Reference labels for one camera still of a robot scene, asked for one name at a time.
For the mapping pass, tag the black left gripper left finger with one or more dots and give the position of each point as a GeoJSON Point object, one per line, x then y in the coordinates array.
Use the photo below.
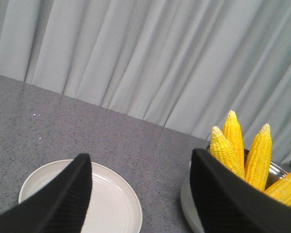
{"type": "Point", "coordinates": [59, 207]}

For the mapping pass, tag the cream white round plate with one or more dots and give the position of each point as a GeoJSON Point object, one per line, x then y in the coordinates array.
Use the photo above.
{"type": "Point", "coordinates": [114, 206]}

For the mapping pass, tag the pale green electric cooking pot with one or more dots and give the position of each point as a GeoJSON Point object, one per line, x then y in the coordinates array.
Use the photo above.
{"type": "Point", "coordinates": [188, 204]}

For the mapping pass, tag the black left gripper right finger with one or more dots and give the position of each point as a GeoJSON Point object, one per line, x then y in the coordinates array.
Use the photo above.
{"type": "Point", "coordinates": [232, 204]}

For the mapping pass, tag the corn cob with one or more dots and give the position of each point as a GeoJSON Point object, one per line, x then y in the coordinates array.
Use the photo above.
{"type": "Point", "coordinates": [259, 159]}
{"type": "Point", "coordinates": [233, 132]}
{"type": "Point", "coordinates": [222, 150]}
{"type": "Point", "coordinates": [281, 190]}

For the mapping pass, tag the grey pleated curtain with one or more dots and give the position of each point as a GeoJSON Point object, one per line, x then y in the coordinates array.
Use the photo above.
{"type": "Point", "coordinates": [181, 64]}

